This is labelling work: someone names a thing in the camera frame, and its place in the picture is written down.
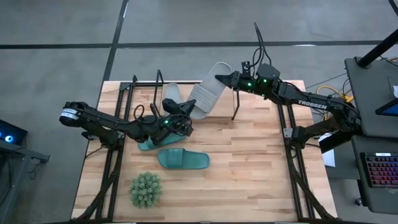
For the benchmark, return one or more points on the off-white rubber slide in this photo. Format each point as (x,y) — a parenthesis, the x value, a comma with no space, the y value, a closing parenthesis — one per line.
(172,91)
(208,93)

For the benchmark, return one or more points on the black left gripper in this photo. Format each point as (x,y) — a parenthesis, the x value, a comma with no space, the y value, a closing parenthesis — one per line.
(174,127)

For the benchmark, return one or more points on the black table frame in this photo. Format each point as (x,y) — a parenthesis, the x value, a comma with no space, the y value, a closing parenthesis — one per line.
(280,118)
(129,99)

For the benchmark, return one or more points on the white paper sheet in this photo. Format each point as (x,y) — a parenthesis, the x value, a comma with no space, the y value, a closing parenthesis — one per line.
(329,157)

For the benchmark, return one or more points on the black metal wooden shoe shelf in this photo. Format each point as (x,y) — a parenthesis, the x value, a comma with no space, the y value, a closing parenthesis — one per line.
(146,83)

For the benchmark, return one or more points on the black left table frame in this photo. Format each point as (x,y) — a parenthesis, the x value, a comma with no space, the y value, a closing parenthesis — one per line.
(129,99)

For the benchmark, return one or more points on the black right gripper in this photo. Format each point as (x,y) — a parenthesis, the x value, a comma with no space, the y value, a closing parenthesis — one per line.
(244,82)

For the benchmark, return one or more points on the black right table frame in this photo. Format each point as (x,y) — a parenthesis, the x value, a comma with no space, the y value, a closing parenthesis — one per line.
(280,118)

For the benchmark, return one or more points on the green rubber slide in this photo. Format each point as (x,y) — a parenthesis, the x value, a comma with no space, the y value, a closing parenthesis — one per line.
(192,160)
(146,145)

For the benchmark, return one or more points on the black computer tower blue fans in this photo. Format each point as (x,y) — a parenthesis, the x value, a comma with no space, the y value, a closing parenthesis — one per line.
(12,133)

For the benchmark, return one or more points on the black pole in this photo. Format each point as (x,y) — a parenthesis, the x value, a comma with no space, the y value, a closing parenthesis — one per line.
(376,49)

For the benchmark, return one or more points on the artificial green succulent plant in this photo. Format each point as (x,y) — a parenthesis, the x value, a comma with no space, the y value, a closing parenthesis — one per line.
(146,189)

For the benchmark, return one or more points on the backlit rainbow keyboard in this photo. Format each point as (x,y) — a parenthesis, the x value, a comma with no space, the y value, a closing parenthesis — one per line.
(382,171)

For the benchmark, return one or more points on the dark grey desk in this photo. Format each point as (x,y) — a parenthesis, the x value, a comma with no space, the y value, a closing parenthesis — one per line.
(367,93)

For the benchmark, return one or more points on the tablet with blue screen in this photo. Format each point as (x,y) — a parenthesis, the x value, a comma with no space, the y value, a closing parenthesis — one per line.
(390,109)

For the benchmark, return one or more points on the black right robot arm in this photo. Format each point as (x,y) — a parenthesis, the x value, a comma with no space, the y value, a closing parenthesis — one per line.
(311,104)

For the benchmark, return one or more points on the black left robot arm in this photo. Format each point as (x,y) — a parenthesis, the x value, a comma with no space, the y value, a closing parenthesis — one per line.
(102,121)

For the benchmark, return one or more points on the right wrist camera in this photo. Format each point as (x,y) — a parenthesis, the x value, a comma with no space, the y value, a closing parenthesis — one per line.
(246,67)

